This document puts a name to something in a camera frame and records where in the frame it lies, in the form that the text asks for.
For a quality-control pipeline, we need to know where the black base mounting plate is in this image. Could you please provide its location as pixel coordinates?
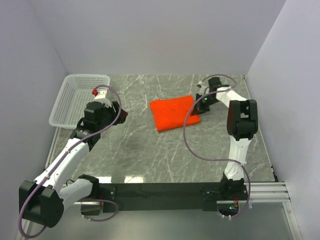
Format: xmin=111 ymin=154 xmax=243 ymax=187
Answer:
xmin=70 ymin=181 xmax=251 ymax=216

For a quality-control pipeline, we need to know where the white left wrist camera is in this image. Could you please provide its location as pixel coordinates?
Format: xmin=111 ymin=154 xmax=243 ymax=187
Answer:
xmin=92 ymin=89 xmax=112 ymax=108

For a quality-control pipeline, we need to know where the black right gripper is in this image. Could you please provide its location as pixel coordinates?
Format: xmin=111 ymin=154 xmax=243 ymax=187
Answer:
xmin=192 ymin=93 xmax=220 ymax=116

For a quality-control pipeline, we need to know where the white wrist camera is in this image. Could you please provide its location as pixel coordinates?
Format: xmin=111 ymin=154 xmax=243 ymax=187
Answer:
xmin=92 ymin=89 xmax=112 ymax=108
xmin=197 ymin=81 xmax=210 ymax=95

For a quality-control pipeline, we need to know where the orange t-shirt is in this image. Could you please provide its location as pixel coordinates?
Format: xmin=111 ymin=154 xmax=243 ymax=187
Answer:
xmin=149 ymin=95 xmax=194 ymax=132

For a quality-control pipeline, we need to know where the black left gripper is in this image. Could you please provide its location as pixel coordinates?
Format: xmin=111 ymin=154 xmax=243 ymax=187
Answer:
xmin=97 ymin=100 xmax=128 ymax=131

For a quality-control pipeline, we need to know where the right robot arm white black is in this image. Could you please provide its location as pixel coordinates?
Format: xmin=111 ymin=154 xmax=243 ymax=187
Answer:
xmin=191 ymin=75 xmax=258 ymax=200

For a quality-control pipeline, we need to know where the aluminium frame rail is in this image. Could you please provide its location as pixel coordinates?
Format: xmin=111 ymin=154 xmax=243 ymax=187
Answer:
xmin=250 ymin=182 xmax=291 ymax=203

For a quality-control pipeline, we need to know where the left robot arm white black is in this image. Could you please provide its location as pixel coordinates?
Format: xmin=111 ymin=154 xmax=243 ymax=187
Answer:
xmin=19 ymin=101 xmax=128 ymax=228

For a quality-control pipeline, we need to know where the white perforated plastic basket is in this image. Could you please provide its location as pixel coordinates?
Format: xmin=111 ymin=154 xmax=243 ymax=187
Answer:
xmin=48 ymin=74 xmax=111 ymax=129

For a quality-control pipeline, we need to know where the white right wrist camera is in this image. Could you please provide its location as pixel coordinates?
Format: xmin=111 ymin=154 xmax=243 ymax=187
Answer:
xmin=197 ymin=81 xmax=210 ymax=95

